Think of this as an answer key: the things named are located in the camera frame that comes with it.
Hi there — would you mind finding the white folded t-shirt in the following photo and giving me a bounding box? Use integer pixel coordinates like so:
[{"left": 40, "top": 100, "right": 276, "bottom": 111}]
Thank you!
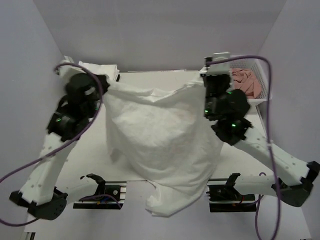
[{"left": 56, "top": 61, "right": 120, "bottom": 82}]

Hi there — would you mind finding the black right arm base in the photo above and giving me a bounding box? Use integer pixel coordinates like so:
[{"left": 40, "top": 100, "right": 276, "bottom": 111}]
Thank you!
[{"left": 205, "top": 178, "right": 257, "bottom": 213}]

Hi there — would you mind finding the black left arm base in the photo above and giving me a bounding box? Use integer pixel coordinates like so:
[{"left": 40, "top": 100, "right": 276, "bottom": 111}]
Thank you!
[{"left": 73, "top": 181, "right": 127, "bottom": 210}]

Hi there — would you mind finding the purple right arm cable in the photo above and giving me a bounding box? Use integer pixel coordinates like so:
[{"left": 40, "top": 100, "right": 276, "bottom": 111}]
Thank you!
[{"left": 206, "top": 54, "right": 283, "bottom": 240}]

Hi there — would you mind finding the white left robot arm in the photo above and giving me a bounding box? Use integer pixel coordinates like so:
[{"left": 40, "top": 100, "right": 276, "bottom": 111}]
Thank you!
[{"left": 9, "top": 73, "right": 109, "bottom": 221}]

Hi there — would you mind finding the white printed t-shirt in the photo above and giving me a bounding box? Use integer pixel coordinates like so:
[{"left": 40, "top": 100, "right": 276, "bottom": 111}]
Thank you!
[{"left": 103, "top": 77, "right": 223, "bottom": 217}]

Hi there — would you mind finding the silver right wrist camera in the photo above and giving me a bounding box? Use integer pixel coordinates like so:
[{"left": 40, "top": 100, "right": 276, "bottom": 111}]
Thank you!
[{"left": 199, "top": 52, "right": 231, "bottom": 77}]

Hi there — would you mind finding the white plastic basket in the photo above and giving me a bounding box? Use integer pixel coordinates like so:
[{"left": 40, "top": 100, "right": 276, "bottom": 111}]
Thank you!
[{"left": 229, "top": 58, "right": 269, "bottom": 106}]

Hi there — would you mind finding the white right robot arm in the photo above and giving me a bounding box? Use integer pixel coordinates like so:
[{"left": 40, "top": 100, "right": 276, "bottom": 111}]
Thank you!
[{"left": 200, "top": 73, "right": 320, "bottom": 207}]

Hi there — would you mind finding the pink t-shirt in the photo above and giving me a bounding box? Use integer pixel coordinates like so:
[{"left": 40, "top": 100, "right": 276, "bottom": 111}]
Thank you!
[{"left": 231, "top": 68, "right": 262, "bottom": 99}]

